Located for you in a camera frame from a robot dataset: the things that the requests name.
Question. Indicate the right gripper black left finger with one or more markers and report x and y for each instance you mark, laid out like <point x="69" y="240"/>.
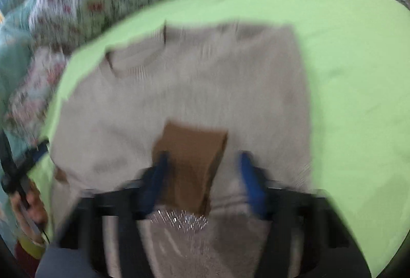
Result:
<point x="77" y="249"/>

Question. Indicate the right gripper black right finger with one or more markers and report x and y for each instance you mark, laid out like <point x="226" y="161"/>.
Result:
<point x="328" y="248"/>

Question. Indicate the beige knit sweater brown cuffs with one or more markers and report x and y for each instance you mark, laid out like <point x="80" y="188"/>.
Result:
<point x="242" y="79"/>

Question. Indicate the person's left hand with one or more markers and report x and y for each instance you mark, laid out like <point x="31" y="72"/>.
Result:
<point x="36" y="212"/>

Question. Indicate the pink floral ruffled pillow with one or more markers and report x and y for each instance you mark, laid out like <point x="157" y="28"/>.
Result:
<point x="28" y="104"/>

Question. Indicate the teal floral duvet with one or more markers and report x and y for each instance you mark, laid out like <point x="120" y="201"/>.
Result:
<point x="16" y="54"/>

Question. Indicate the lime green bed sheet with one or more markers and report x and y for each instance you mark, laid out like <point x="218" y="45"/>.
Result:
<point x="357" y="61"/>

